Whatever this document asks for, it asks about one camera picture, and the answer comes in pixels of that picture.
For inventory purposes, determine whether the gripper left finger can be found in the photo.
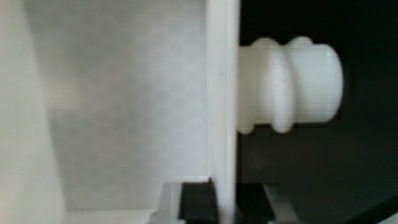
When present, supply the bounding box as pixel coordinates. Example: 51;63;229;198
158;182;217;224

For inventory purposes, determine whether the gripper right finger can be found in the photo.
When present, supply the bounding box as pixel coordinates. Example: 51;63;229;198
234;183;298;224

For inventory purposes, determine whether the white cabinet body box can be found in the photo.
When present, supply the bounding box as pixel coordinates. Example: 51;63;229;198
0;0;343;224

